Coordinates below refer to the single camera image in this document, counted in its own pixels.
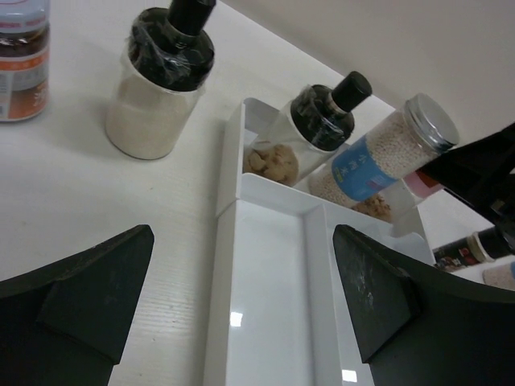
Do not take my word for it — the pink cap spice bottle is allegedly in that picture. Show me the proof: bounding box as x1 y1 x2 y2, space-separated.
352 170 443 224

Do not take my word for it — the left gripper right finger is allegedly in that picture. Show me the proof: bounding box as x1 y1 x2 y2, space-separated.
333 225 514 385

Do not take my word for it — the orange label sauce jar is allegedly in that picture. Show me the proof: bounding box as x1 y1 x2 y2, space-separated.
1 0 50 122

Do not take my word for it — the small dark pepper bottle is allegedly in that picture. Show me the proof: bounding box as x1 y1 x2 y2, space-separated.
433 227 514 272

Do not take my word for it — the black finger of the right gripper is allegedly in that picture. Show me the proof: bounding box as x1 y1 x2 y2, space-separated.
422 124 514 243

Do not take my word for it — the blue label jar silver lid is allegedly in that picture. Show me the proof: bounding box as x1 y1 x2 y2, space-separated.
308 93 459 208

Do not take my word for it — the black cap brown chunk bottle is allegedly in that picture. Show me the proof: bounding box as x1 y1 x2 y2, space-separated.
243 71 373 187

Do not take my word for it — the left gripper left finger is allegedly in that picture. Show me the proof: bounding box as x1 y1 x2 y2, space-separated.
1 225 155 385

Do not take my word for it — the black cap white powder bottle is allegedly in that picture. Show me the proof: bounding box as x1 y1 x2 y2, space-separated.
105 1 216 160

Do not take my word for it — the blue label jar white lid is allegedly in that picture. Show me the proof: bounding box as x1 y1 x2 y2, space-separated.
482 262 515 291

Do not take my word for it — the white divided organizer tray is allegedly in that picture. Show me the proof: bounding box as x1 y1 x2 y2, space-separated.
204 98 432 385

